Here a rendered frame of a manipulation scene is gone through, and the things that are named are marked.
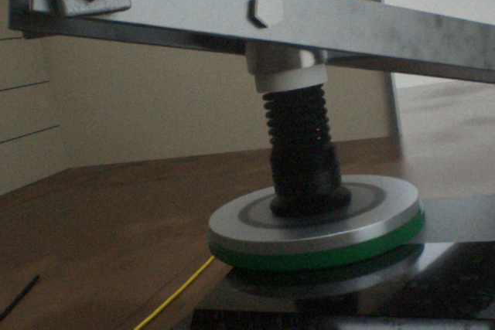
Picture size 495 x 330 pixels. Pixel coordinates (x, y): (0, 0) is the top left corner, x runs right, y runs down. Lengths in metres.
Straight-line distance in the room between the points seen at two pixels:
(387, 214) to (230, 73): 5.34
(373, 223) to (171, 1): 0.25
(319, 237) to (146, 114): 5.88
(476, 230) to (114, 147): 6.20
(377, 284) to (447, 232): 0.12
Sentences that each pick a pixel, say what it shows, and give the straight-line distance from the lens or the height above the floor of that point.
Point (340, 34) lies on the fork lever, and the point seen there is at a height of 1.04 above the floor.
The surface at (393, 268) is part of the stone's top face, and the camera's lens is 0.51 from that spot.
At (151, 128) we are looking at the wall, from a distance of 6.37.
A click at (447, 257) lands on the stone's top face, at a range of 0.52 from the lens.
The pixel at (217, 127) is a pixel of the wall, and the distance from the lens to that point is 6.01.
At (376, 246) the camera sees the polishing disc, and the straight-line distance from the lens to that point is 0.54.
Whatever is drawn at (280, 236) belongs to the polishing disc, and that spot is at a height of 0.87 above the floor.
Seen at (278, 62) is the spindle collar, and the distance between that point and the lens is 0.56.
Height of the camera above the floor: 1.04
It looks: 10 degrees down
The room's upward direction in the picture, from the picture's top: 10 degrees counter-clockwise
